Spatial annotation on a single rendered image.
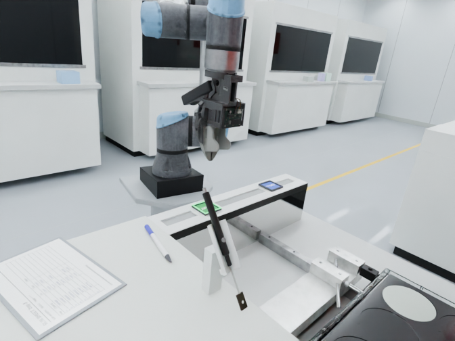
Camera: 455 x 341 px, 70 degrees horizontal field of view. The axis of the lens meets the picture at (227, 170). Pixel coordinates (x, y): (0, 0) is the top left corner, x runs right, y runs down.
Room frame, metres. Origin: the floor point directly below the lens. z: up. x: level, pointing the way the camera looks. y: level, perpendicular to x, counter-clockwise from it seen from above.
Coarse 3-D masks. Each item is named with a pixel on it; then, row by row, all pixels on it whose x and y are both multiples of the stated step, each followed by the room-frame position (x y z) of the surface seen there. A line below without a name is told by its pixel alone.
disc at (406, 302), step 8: (392, 288) 0.58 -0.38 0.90; (400, 288) 0.58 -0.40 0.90; (408, 288) 0.59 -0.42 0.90; (384, 296) 0.55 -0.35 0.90; (392, 296) 0.55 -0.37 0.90; (400, 296) 0.56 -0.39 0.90; (408, 296) 0.56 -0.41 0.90; (416, 296) 0.56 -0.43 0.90; (424, 296) 0.56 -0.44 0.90; (392, 304) 0.53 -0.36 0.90; (400, 304) 0.53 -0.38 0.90; (408, 304) 0.53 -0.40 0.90; (416, 304) 0.54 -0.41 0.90; (424, 304) 0.54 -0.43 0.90; (432, 304) 0.54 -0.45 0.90; (400, 312) 0.51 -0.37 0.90; (408, 312) 0.51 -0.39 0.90; (416, 312) 0.51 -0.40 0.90; (424, 312) 0.52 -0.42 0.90; (432, 312) 0.52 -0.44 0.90; (416, 320) 0.49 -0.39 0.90; (424, 320) 0.50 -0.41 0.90
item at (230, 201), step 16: (288, 176) 1.04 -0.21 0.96; (240, 192) 0.87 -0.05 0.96; (256, 192) 0.89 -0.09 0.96; (272, 192) 0.89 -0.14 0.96; (176, 208) 0.73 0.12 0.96; (192, 208) 0.74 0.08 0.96; (224, 208) 0.76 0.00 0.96; (160, 224) 0.65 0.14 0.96; (176, 224) 0.66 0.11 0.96; (192, 224) 0.66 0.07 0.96
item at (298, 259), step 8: (264, 232) 0.84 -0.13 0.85; (264, 240) 0.82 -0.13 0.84; (272, 240) 0.80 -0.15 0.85; (272, 248) 0.79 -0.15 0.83; (280, 248) 0.77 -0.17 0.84; (288, 248) 0.77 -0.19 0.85; (288, 256) 0.75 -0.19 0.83; (296, 256) 0.74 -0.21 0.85; (304, 256) 0.74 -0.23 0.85; (296, 264) 0.73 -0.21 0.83; (304, 264) 0.72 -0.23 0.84; (352, 296) 0.62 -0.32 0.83
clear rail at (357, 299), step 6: (384, 270) 0.64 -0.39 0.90; (378, 276) 0.61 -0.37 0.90; (384, 276) 0.62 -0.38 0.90; (372, 282) 0.59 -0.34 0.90; (378, 282) 0.60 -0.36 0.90; (366, 288) 0.57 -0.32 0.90; (372, 288) 0.57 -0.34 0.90; (360, 294) 0.55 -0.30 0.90; (366, 294) 0.55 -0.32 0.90; (354, 300) 0.53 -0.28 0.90; (360, 300) 0.53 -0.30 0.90; (348, 306) 0.51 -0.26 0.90; (354, 306) 0.51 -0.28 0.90; (342, 312) 0.49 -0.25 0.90; (348, 312) 0.50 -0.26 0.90; (336, 318) 0.47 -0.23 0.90; (342, 318) 0.48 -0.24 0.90; (330, 324) 0.46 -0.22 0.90; (336, 324) 0.46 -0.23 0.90; (330, 330) 0.45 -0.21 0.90; (318, 336) 0.43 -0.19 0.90; (324, 336) 0.43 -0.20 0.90
